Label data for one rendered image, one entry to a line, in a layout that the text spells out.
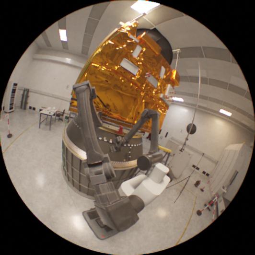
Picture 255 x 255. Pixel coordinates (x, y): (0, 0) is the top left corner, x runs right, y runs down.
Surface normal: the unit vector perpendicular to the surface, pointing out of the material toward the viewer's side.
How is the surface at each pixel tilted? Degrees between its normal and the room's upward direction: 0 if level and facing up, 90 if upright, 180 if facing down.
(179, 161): 90
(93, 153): 70
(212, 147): 90
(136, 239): 0
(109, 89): 84
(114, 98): 88
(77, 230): 0
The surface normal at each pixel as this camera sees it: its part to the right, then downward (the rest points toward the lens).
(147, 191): -0.47, -0.56
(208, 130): -0.77, -0.21
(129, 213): 0.62, -0.62
